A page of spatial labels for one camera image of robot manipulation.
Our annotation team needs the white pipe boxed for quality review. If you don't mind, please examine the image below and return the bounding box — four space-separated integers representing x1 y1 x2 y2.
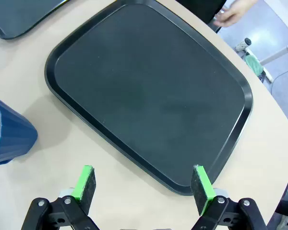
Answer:
260 40 288 65

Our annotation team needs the blue ribbed cup yellow inside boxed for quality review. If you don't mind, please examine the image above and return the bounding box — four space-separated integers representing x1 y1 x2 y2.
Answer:
0 92 38 168

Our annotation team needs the large black serving tray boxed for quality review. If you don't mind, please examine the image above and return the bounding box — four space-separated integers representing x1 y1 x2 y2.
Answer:
44 0 254 196

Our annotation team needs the green cloth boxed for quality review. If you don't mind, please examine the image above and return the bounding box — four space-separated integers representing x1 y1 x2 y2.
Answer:
244 54 264 78

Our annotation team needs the person's left hand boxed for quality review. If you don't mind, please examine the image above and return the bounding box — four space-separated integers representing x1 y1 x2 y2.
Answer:
213 0 259 27

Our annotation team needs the white speckled bottle black cap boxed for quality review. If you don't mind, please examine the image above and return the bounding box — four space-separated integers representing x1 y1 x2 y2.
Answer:
235 37 252 51

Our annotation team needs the person in black shirt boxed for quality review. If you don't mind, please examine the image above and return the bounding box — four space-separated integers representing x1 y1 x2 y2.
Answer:
175 0 228 24

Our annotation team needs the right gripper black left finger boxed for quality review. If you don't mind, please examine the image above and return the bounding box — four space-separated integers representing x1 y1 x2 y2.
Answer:
21 165 99 230

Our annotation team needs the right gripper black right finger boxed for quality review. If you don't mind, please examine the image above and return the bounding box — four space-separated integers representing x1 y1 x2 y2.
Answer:
191 164 267 230

